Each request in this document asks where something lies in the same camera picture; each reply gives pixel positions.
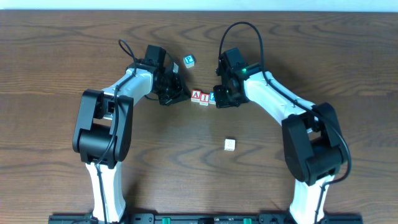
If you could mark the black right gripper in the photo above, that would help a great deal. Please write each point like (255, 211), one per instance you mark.
(222, 97)

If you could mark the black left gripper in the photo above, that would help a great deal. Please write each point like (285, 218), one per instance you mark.
(179, 92)

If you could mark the blue number 2 block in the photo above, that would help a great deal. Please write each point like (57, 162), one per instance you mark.
(212, 98)

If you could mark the red letter I block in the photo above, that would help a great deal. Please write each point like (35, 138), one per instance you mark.
(204, 99)

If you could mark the red letter A block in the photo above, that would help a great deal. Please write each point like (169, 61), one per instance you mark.
(195, 96)

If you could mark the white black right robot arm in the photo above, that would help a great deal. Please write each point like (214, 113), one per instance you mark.
(314, 148)

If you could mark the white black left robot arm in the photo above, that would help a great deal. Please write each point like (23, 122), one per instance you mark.
(103, 129)

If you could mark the blue letter P block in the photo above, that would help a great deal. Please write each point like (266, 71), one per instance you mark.
(189, 61)

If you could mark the plain white wooden block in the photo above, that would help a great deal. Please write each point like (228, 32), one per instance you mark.
(229, 144)

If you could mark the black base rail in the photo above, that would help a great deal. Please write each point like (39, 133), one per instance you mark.
(149, 218)

